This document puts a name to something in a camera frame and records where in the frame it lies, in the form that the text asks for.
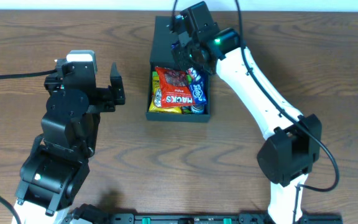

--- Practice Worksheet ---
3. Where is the blue Dairy Milk bar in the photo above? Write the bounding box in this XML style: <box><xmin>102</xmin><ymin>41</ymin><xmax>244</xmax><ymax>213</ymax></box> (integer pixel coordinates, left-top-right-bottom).
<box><xmin>171</xmin><ymin>42</ymin><xmax>181</xmax><ymax>50</ymax></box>

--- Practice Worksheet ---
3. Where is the red snack bag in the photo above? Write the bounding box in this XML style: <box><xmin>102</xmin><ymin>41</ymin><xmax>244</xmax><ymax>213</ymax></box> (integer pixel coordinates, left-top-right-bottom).
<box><xmin>155</xmin><ymin>67</ymin><xmax>195</xmax><ymax>108</ymax></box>

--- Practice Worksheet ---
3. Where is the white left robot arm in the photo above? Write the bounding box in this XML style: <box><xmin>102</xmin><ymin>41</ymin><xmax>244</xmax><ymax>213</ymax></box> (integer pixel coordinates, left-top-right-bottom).
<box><xmin>12</xmin><ymin>59</ymin><xmax>126</xmax><ymax>223</ymax></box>

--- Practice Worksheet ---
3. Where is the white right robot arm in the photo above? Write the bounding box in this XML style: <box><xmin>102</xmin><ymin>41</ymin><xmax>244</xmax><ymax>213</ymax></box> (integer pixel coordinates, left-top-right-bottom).
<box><xmin>169</xmin><ymin>1</ymin><xmax>322</xmax><ymax>223</ymax></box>

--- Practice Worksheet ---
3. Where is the yellow seed snack bag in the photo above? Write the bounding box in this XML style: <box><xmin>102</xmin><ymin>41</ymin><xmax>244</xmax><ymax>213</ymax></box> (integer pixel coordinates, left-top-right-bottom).
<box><xmin>148</xmin><ymin>70</ymin><xmax>183</xmax><ymax>114</ymax></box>

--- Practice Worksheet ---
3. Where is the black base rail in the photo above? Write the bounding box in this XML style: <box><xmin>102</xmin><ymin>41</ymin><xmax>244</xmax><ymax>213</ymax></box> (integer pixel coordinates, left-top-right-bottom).
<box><xmin>60</xmin><ymin>211</ymin><xmax>343</xmax><ymax>224</ymax></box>

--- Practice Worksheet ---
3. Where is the blue Oreo cookie pack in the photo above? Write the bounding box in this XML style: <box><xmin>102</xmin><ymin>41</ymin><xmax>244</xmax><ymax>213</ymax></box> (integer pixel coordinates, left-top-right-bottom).
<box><xmin>190</xmin><ymin>105</ymin><xmax>204</xmax><ymax>114</ymax></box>

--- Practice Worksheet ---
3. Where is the black gift box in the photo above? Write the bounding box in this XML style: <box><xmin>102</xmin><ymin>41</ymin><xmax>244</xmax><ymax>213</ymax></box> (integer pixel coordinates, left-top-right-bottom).
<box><xmin>145</xmin><ymin>16</ymin><xmax>211</xmax><ymax>123</ymax></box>

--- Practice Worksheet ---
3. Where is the blue Eclipse mint box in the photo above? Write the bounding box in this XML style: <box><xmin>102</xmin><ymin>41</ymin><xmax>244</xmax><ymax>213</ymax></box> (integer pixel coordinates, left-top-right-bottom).
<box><xmin>187</xmin><ymin>68</ymin><xmax>208</xmax><ymax>105</ymax></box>

